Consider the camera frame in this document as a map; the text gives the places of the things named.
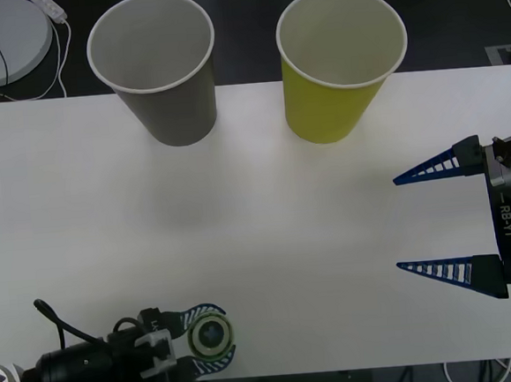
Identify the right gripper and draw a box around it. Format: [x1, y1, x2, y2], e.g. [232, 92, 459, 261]
[387, 132, 511, 309]

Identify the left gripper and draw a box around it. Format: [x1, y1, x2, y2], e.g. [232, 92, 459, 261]
[136, 300, 240, 382]

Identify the clear bottle with green label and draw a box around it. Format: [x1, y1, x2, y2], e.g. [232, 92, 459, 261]
[184, 309, 237, 362]

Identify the yellow-green plastic waste bin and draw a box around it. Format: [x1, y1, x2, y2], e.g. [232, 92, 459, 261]
[273, 0, 417, 148]

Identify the grey plastic waste bin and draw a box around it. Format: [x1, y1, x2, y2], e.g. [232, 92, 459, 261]
[82, 0, 224, 154]

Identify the round white flat base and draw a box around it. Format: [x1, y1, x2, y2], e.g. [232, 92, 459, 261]
[0, 0, 58, 88]

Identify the white power strip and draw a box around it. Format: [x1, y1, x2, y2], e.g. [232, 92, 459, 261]
[31, 0, 70, 27]

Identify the white floor cable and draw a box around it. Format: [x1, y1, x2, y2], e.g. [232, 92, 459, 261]
[442, 356, 511, 382]

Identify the thin white power cable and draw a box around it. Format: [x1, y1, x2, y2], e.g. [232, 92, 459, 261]
[0, 18, 79, 105]

